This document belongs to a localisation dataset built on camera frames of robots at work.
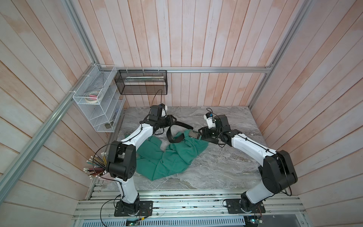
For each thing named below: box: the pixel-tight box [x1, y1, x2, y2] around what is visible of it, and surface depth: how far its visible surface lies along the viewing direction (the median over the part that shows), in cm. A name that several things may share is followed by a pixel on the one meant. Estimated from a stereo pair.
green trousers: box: [136, 133, 210, 181], surface depth 89 cm
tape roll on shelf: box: [84, 90, 101, 104], surface depth 74 cm
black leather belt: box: [166, 121, 201, 143], surface depth 96 cm
